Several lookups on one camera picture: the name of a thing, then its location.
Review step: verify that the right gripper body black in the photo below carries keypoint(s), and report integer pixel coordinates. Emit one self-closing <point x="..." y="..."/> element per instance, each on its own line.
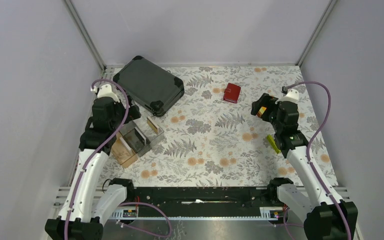
<point x="269" y="102"/>

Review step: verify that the orange green sticky note block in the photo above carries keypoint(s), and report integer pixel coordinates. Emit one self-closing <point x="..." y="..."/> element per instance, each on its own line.
<point x="261" y="111"/>

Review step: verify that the wooden block base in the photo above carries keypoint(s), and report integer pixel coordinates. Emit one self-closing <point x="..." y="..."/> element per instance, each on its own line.
<point x="121" y="154"/>

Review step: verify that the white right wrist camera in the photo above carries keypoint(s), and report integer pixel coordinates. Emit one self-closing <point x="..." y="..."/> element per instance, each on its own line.
<point x="292" y="96"/>

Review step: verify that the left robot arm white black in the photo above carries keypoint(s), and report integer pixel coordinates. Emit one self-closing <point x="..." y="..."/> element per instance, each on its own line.
<point x="78" y="218"/>

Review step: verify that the gold credit card stack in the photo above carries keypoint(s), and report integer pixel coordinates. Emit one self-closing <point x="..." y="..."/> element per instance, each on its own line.
<point x="152" y="124"/>

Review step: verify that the red leather card holder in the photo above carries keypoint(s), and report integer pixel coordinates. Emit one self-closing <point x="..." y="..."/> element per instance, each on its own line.
<point x="232" y="93"/>

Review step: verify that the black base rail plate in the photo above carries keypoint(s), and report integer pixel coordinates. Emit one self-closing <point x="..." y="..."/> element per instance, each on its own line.
<point x="200" y="203"/>

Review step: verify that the clear acrylic card organizer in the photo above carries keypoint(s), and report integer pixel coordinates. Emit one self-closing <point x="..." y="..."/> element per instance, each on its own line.
<point x="140" y="137"/>

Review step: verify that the white card stack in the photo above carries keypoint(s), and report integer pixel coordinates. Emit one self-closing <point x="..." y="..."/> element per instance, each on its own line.
<point x="125" y="144"/>

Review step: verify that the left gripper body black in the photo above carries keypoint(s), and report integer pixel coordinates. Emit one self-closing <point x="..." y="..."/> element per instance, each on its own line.
<point x="133" y="113"/>

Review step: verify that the floral patterned table mat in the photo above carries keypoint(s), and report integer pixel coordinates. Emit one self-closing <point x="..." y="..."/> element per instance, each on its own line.
<point x="209" y="142"/>

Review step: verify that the dark grey hard case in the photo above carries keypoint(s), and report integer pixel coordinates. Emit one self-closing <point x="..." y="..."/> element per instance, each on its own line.
<point x="149" y="85"/>

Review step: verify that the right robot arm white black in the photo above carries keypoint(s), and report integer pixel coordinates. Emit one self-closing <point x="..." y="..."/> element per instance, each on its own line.
<point x="324" y="213"/>

